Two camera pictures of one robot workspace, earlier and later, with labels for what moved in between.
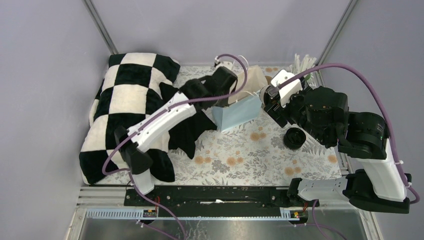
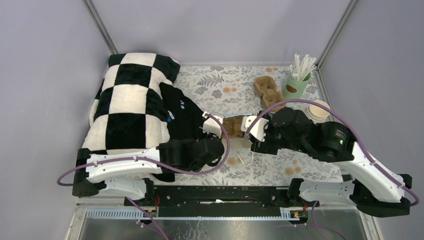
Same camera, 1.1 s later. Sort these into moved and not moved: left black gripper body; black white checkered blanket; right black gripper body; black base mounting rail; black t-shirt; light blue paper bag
Moved: left black gripper body; right black gripper body; light blue paper bag
Not moved: black t-shirt; black white checkered blanket; black base mounting rail
